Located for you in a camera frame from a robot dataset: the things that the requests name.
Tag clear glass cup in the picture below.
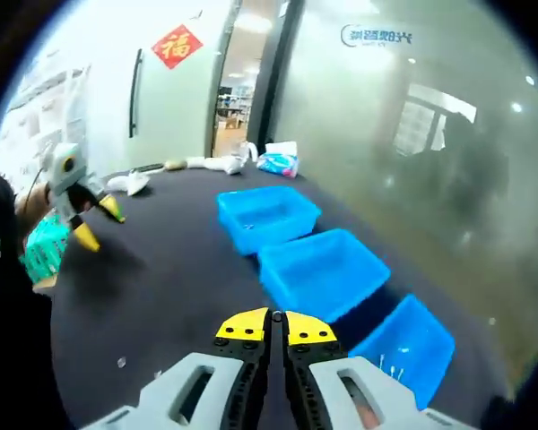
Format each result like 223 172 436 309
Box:
239 140 259 165

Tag green patterned packet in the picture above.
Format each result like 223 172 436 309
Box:
23 213 72 284

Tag white storage shelves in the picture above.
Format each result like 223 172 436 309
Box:
213 82 256 132

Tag black door handle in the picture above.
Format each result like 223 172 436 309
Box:
127 47 144 140

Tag white wall papers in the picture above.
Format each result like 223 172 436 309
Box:
7 65 90 159

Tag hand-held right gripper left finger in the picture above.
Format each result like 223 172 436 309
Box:
84 306 273 430

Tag white plastic bag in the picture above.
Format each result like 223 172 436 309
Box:
210 156 246 176

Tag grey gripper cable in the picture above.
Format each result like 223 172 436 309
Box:
25 164 51 203

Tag red paper decoration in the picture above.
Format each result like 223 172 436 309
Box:
150 23 204 71

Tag blue plastic bin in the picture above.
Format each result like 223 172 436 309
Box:
256 228 393 325
216 185 323 258
348 292 457 412

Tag blue white tissue pack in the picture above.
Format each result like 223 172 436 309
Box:
256 140 300 179

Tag person's left hand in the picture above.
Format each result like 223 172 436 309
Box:
15 185 56 219

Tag robot body black white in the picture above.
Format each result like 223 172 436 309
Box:
0 172 57 430

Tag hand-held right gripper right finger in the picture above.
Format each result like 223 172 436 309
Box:
282 309 471 430

